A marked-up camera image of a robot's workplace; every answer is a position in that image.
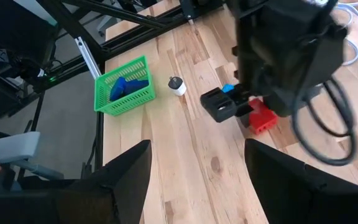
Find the black equipment rack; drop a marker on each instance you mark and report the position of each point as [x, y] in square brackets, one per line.
[11, 31]

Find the red charger block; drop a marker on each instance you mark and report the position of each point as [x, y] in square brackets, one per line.
[263, 119]

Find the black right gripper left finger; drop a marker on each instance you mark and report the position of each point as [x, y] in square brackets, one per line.
[129, 180]

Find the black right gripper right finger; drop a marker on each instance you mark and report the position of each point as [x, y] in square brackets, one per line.
[278, 186]

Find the navy blue charger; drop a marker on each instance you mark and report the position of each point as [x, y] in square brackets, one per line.
[138, 85]

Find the teal and white charger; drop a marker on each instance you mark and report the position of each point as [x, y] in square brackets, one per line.
[227, 88]

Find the green plastic basket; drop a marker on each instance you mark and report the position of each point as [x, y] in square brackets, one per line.
[135, 102]

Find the grey chair armrest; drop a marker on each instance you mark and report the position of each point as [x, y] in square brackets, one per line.
[14, 146]

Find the bright blue charger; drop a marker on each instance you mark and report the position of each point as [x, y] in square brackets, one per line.
[118, 88]

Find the silver metal bracket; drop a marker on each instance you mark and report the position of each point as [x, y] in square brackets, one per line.
[87, 57]

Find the white charger with black top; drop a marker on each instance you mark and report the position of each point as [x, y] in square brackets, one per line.
[179, 88]

